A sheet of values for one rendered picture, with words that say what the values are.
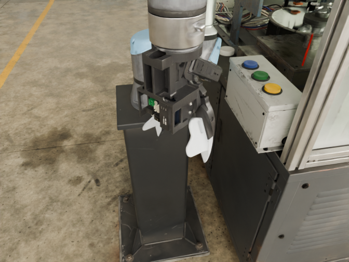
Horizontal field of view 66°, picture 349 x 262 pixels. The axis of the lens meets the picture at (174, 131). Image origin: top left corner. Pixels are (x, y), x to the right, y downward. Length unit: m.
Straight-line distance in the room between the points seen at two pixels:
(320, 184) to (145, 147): 0.54
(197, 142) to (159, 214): 0.81
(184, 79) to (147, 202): 0.80
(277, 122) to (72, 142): 1.56
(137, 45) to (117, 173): 1.06
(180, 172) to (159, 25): 0.75
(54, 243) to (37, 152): 0.72
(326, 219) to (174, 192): 0.54
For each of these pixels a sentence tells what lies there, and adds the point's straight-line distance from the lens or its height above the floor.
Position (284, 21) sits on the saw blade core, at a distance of 1.10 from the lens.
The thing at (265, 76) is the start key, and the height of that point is 0.91.
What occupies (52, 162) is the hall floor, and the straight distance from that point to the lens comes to 1.91.
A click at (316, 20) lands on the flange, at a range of 1.12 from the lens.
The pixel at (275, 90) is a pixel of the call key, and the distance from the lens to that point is 0.72.
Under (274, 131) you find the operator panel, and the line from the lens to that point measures 0.73.
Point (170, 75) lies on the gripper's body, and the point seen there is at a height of 1.08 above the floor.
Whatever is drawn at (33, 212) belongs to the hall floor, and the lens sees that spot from 1.69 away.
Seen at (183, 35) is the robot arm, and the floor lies 1.13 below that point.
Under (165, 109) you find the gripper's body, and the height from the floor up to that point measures 1.03.
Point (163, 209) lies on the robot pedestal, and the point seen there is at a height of 0.27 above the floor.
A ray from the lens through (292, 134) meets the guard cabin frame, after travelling 0.70.
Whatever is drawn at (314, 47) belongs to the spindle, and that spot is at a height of 0.86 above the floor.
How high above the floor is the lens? 1.25
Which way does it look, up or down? 39 degrees down
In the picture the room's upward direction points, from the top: straight up
